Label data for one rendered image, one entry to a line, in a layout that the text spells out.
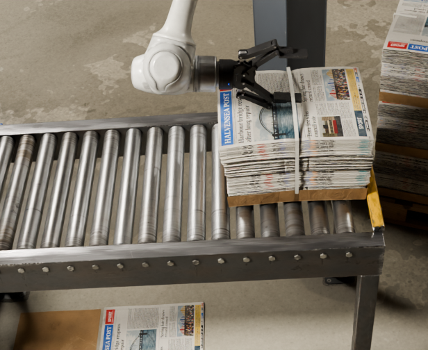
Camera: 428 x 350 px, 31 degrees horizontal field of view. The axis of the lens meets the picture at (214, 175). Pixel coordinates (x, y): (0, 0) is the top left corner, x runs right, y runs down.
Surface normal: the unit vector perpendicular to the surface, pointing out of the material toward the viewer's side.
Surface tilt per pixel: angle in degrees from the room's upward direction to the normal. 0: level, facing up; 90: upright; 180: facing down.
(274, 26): 90
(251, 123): 3
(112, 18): 0
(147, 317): 1
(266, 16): 90
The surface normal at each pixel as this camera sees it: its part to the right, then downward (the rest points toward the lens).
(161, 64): -0.01, 0.22
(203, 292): -0.08, -0.69
